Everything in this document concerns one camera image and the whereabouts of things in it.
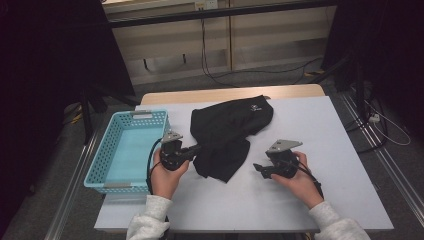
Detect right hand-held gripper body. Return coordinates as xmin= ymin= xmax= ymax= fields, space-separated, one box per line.
xmin=265 ymin=138 xmax=304 ymax=180

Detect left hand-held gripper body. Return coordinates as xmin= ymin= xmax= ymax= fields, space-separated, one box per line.
xmin=158 ymin=130 xmax=193 ymax=172

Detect black shorts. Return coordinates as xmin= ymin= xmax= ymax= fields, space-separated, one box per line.
xmin=189 ymin=94 xmax=274 ymax=184

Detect light blue plastic basket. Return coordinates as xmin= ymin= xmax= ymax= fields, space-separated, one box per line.
xmin=83 ymin=109 xmax=172 ymax=195

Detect person's left hand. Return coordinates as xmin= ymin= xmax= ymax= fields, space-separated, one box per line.
xmin=150 ymin=149 xmax=191 ymax=201

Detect person's right hand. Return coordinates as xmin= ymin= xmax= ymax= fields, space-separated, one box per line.
xmin=271 ymin=151 xmax=324 ymax=210

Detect wooden table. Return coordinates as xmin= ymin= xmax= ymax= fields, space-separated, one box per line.
xmin=139 ymin=83 xmax=326 ymax=106

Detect white table cover sheet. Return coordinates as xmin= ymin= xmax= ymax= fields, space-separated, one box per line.
xmin=94 ymin=95 xmax=395 ymax=233

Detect black tripod stand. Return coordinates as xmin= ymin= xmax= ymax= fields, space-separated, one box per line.
xmin=79 ymin=83 xmax=141 ymax=146

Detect beige wooden cabinet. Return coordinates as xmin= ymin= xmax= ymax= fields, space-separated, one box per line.
xmin=101 ymin=0 xmax=338 ymax=86

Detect black horizontal bar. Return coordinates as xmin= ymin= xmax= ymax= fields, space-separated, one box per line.
xmin=108 ymin=0 xmax=338 ymax=29

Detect wide black curtain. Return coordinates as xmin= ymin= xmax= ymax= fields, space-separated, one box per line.
xmin=0 ymin=0 xmax=136 ymax=234

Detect narrow black curtain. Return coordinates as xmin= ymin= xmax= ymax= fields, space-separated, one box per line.
xmin=321 ymin=0 xmax=424 ymax=141

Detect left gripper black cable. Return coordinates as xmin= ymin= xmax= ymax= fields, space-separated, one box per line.
xmin=146 ymin=138 xmax=163 ymax=195

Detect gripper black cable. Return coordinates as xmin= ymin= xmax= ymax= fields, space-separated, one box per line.
xmin=146 ymin=138 xmax=163 ymax=195
xmin=293 ymin=161 xmax=325 ymax=200

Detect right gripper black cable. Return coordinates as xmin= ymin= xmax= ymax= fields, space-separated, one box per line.
xmin=293 ymin=161 xmax=325 ymax=200

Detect black hanging wall cable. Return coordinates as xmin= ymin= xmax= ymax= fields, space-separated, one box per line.
xmin=199 ymin=18 xmax=324 ymax=88

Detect yellow floor cable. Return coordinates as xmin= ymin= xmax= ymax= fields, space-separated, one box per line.
xmin=68 ymin=104 xmax=84 ymax=125

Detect black floor cable bundle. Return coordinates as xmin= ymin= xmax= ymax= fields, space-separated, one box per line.
xmin=344 ymin=96 xmax=389 ymax=154

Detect long metal floor rail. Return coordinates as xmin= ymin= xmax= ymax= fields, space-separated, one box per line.
xmin=339 ymin=91 xmax=424 ymax=228

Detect short metal floor rail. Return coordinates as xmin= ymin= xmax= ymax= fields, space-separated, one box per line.
xmin=44 ymin=131 xmax=99 ymax=240

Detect white floor cable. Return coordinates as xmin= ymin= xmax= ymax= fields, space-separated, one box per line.
xmin=364 ymin=99 xmax=412 ymax=147

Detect white wall outlet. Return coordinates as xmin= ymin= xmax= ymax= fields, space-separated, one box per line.
xmin=194 ymin=0 xmax=219 ymax=11

